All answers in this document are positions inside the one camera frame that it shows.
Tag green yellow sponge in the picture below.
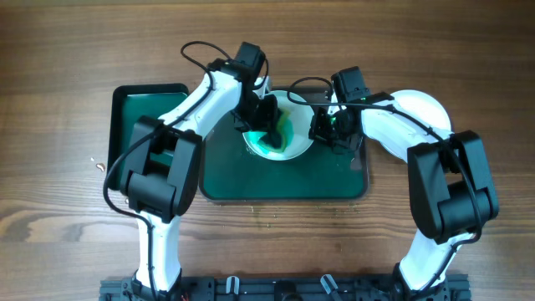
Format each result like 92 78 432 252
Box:
257 109 293 153

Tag white plate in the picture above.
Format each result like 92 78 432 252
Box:
388 89 452 141
242 90 314 161

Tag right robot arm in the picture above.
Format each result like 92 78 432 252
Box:
309 67 499 300

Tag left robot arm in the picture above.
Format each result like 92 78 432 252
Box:
113 42 283 300

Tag large dark serving tray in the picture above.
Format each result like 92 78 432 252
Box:
199 87 369 203

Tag green water basin tray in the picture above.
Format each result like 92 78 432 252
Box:
108 83 189 166

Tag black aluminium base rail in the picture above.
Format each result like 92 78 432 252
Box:
99 274 472 301

